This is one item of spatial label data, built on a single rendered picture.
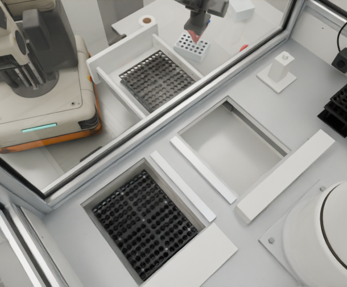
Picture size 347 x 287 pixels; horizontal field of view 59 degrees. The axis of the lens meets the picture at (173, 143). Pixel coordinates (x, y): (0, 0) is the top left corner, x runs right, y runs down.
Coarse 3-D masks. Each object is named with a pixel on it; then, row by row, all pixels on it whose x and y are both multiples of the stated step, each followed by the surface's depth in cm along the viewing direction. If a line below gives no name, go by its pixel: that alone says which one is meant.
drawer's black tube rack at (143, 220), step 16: (144, 176) 83; (128, 192) 84; (144, 192) 81; (160, 192) 84; (112, 208) 79; (128, 208) 82; (144, 208) 79; (160, 208) 79; (112, 224) 81; (128, 224) 78; (144, 224) 80; (160, 224) 77; (176, 224) 77; (192, 224) 77; (128, 240) 75; (144, 240) 75; (160, 240) 75; (176, 240) 75; (128, 256) 76; (144, 256) 74; (160, 256) 74; (144, 272) 72
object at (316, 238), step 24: (312, 192) 75; (336, 192) 52; (288, 216) 70; (312, 216) 57; (336, 216) 49; (264, 240) 70; (288, 240) 68; (312, 240) 56; (336, 240) 50; (288, 264) 67; (312, 264) 59; (336, 264) 52
